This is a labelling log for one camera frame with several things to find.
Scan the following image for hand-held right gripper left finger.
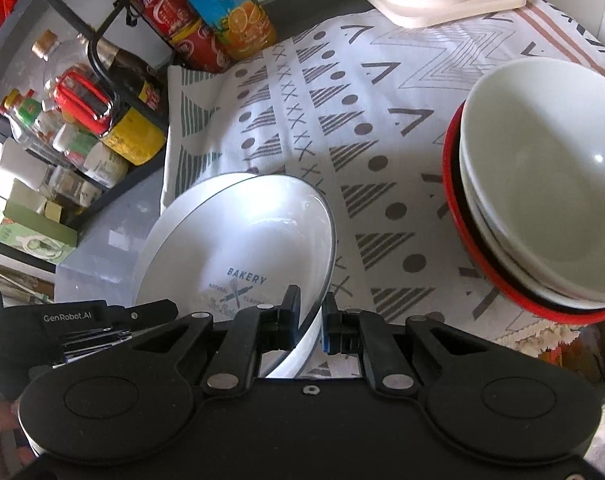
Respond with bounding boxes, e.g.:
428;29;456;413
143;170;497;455
130;285;302;396

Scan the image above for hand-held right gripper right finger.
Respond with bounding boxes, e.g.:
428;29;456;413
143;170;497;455
321;294;488;395

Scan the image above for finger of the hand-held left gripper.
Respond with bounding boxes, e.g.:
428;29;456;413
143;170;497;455
106;299;178;326

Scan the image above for white plate blue print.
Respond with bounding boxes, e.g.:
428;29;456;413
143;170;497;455
134;175;338;379

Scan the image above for red and black bowl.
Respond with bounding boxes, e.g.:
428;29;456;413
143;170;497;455
441;99;605;326

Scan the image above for pale green bowl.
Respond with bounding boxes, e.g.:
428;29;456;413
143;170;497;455
465;195;605;312
459;57;605;304

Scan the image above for person's left hand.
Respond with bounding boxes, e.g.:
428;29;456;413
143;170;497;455
0;399;37;472

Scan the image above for green carton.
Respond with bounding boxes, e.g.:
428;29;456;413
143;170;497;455
0;214;79;264

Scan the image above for patterned fringed tablecloth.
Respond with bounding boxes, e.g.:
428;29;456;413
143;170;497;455
160;0;605;381

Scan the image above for green label condiment bottle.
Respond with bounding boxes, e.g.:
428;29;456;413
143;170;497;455
11;88;59;132

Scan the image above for red cap condiment bottle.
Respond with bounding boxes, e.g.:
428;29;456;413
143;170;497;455
0;91;24;123

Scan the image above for dark sauce bottle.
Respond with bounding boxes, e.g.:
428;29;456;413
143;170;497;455
84;36;166;112

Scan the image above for black metal rack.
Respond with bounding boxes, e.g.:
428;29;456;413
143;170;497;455
0;0;169;273

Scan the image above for clear bottle tan cap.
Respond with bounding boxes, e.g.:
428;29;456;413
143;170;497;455
31;29;89;93

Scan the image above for red soda can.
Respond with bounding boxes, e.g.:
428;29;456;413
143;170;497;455
129;0;204;42
169;20;234;74

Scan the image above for orange juice bottle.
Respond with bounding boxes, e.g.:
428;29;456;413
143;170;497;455
156;0;278;62

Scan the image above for cream kettle base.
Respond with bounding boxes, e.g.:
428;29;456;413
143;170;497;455
360;0;528;29

